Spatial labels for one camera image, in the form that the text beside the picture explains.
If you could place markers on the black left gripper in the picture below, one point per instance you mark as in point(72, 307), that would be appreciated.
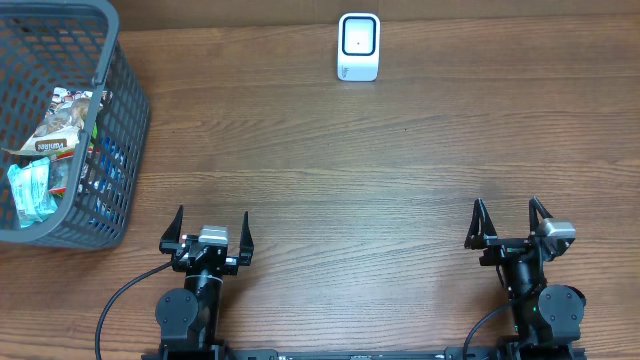
point(170, 243)

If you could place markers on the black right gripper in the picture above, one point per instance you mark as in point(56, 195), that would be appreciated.
point(480, 235)

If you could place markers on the beige Pantree snack bag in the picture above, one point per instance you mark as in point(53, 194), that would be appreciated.
point(58, 132)

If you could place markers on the teal white snack packet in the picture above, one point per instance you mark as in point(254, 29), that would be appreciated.
point(30, 190)

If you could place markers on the blue Oreo cookie pack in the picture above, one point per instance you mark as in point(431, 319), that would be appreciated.
point(113, 162)

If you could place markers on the green clear candy bag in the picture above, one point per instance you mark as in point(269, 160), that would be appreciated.
point(60, 169)

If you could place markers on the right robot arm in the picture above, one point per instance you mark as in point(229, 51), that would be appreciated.
point(547, 318)

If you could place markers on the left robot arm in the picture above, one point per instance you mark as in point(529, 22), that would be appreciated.
point(188, 316)

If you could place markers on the white barcode scanner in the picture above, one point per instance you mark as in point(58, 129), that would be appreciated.
point(358, 47)

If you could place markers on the grey plastic mesh basket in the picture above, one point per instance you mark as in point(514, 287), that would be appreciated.
point(73, 45)

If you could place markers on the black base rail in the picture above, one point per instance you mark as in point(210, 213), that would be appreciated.
point(449, 353)

